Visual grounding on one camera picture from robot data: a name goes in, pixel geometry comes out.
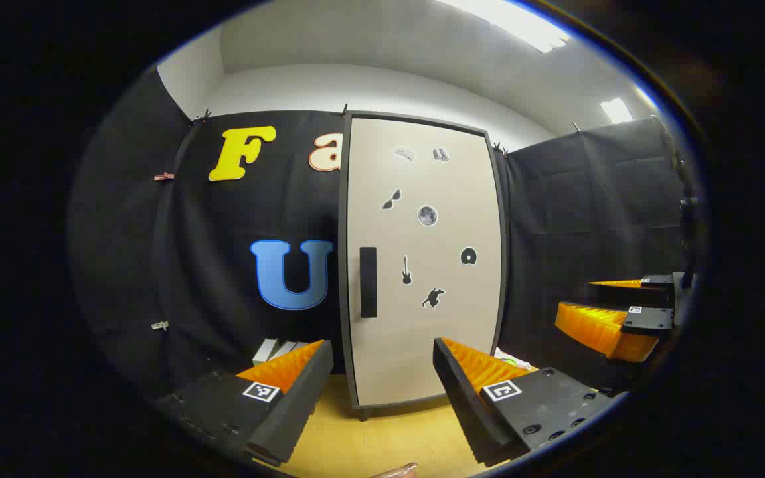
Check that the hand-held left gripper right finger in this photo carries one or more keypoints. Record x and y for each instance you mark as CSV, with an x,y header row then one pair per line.
x,y
465,405

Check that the small white green object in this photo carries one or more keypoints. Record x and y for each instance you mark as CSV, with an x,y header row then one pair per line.
x,y
512,360

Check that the black backdrop cloth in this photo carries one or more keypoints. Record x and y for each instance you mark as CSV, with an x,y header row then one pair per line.
x,y
223,265

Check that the long ceiling light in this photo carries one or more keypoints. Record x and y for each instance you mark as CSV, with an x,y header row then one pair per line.
x,y
515,25

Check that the small ceiling light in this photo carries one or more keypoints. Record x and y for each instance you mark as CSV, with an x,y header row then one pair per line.
x,y
616,110

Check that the beige cabinet door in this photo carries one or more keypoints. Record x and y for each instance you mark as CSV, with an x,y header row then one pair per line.
x,y
435,332

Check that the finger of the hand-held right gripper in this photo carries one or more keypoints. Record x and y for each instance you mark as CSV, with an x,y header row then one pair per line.
x,y
588,325
655,281

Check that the pink clip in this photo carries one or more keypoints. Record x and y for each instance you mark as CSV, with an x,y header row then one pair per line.
x,y
164,176

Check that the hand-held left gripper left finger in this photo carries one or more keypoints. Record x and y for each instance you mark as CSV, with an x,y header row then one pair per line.
x,y
299,405

